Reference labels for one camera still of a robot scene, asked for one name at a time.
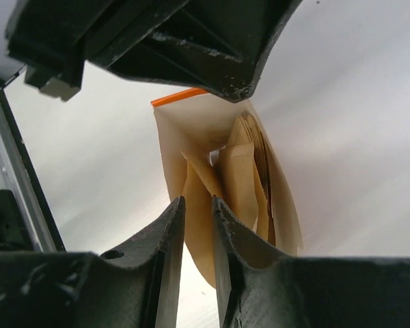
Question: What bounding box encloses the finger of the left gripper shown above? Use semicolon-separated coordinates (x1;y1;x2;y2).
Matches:
5;0;299;101

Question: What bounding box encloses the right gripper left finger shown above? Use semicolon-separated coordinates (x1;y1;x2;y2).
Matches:
0;197;186;327

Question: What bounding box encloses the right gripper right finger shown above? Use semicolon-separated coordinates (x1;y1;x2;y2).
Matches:
213;197;410;327

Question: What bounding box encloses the brown paper coffee filter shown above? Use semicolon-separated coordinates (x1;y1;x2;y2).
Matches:
182;153;223;288

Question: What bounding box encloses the orange coffee filter box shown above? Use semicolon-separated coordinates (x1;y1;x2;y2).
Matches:
152;88;304;256

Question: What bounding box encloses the stack of brown filters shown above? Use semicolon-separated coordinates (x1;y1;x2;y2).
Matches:
218;113;276;245

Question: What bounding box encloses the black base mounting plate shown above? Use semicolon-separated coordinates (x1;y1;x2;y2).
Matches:
0;189;34;251

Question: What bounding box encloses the aluminium front rail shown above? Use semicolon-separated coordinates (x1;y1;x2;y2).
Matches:
0;86;66;251

